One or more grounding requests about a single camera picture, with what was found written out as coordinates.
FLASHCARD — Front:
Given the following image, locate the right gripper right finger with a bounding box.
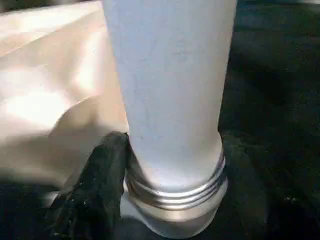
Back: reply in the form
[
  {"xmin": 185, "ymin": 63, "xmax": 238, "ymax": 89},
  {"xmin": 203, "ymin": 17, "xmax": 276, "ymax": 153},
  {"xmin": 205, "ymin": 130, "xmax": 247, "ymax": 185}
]
[{"xmin": 221, "ymin": 136, "xmax": 320, "ymax": 240}]

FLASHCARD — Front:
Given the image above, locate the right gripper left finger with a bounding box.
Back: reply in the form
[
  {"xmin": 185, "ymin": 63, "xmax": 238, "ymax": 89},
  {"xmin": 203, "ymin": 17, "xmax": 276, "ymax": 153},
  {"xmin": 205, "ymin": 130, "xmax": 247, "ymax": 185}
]
[{"xmin": 44, "ymin": 130, "xmax": 131, "ymax": 240}]

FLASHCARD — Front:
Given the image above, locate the white plastic table top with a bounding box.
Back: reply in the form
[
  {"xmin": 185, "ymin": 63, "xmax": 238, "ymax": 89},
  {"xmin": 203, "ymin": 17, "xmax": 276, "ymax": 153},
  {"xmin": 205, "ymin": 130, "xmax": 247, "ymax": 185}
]
[{"xmin": 0, "ymin": 0, "xmax": 230, "ymax": 238}]

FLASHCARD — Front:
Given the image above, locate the white plastic table leg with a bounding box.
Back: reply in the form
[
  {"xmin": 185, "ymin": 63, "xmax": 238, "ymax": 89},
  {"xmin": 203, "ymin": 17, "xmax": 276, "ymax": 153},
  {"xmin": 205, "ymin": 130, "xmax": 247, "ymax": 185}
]
[{"xmin": 102, "ymin": 0, "xmax": 238, "ymax": 211}]

